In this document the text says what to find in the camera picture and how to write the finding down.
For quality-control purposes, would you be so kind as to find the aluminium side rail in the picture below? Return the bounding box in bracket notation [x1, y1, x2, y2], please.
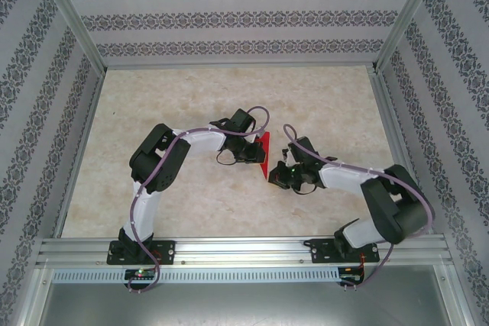
[368, 68, 435, 236]
[53, 69, 106, 239]

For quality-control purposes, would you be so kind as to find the aluminium frame post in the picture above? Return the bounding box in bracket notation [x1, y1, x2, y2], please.
[371, 0, 448, 74]
[32, 0, 108, 75]

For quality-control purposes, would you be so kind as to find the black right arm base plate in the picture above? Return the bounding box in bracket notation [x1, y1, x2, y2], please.
[309, 237, 381, 265]

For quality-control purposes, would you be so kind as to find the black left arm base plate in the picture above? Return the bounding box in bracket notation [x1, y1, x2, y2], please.
[108, 240, 177, 266]

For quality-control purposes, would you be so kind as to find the aluminium mounting rail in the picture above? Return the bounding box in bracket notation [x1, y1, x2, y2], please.
[36, 234, 454, 268]

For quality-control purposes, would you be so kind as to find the small circuit board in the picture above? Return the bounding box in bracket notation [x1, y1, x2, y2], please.
[125, 268, 157, 281]
[338, 266, 364, 282]

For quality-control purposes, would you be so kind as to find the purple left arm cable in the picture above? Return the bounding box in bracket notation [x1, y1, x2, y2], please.
[129, 106, 270, 296]

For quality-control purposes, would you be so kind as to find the red cloth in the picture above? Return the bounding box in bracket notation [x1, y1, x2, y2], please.
[254, 131, 273, 181]

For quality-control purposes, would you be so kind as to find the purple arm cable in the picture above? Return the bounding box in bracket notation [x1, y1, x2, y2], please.
[283, 123, 436, 292]
[129, 106, 270, 296]

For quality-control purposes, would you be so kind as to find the slotted grey cable duct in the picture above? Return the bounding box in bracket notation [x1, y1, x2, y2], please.
[51, 267, 342, 284]

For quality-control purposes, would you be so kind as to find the thin aluminium wall rail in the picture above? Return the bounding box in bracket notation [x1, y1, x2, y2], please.
[103, 60, 379, 72]

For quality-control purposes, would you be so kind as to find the grey sheet metal tray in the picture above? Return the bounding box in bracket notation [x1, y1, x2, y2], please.
[37, 264, 469, 326]

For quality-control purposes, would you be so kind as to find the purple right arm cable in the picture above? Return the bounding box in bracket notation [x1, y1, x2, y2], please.
[283, 123, 436, 292]

